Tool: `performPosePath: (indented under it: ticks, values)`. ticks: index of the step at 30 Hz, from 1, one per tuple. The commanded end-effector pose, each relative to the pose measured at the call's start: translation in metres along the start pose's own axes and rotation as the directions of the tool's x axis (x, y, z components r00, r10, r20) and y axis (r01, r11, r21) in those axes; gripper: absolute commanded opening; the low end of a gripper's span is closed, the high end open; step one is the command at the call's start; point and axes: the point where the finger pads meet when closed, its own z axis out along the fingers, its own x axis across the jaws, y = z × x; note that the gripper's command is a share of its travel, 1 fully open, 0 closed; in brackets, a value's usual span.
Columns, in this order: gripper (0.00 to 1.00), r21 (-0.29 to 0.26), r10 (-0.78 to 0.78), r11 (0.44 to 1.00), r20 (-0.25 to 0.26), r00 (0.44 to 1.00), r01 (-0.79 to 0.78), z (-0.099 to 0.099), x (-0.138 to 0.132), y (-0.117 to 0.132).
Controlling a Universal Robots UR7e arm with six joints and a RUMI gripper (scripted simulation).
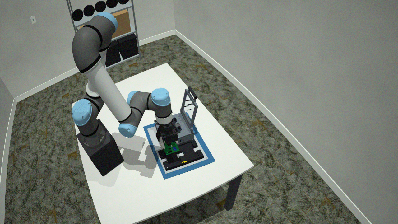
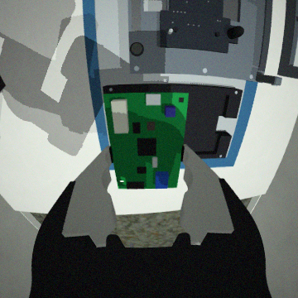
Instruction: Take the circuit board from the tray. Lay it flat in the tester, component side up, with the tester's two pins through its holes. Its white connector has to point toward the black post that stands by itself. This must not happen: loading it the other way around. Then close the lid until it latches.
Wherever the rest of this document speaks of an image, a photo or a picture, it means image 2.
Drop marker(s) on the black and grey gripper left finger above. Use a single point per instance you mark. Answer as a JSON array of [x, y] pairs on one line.
[[81, 219]]

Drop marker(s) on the green circuit board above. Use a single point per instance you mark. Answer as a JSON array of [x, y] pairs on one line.
[[146, 132]]

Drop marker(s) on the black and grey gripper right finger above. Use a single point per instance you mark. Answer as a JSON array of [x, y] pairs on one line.
[[213, 215]]

